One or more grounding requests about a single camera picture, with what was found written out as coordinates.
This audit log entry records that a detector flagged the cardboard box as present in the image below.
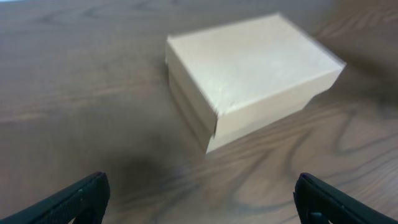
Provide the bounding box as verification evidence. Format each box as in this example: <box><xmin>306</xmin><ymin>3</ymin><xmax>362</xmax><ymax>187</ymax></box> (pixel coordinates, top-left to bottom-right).
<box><xmin>165</xmin><ymin>13</ymin><xmax>346</xmax><ymax>152</ymax></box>

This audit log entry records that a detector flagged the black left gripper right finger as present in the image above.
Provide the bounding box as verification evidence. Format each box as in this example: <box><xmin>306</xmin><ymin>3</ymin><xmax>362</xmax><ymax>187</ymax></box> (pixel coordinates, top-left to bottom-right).
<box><xmin>294</xmin><ymin>172</ymin><xmax>397</xmax><ymax>224</ymax></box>

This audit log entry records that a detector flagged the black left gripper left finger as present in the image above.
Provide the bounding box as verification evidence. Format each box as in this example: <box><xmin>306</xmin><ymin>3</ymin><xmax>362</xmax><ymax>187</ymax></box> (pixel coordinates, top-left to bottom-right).
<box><xmin>1</xmin><ymin>172</ymin><xmax>110</xmax><ymax>224</ymax></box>

